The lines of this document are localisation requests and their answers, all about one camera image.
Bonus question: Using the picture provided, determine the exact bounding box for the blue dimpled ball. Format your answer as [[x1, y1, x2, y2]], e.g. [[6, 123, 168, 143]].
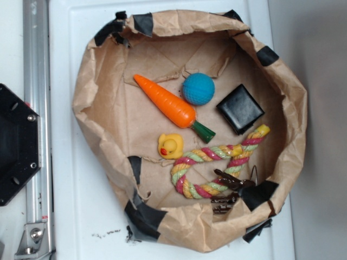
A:
[[183, 73, 215, 106]]

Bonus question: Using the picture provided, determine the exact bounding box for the white tray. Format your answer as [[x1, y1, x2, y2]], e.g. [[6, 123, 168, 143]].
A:
[[48, 1, 295, 259]]

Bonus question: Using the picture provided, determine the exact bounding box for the yellow rubber duck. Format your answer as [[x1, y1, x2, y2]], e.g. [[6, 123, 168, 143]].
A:
[[158, 133, 184, 159]]

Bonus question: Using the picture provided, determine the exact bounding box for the multicolour twisted rope toy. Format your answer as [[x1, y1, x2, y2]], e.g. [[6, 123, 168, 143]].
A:
[[171, 124, 271, 199]]

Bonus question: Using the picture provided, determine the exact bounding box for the black square box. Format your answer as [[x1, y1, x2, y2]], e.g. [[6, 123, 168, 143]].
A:
[[216, 84, 265, 135]]

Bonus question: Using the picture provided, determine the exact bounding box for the brown paper bag container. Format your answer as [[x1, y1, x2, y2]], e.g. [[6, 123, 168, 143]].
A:
[[73, 10, 307, 252]]

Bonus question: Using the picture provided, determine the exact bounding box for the orange plastic toy carrot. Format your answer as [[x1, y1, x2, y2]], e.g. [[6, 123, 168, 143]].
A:
[[133, 74, 215, 144]]

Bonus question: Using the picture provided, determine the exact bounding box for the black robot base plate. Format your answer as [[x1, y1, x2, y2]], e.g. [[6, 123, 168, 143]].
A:
[[1, 84, 41, 206]]

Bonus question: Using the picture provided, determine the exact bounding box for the aluminium rail with bracket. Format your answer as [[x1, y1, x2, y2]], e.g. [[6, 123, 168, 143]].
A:
[[14, 0, 56, 260]]

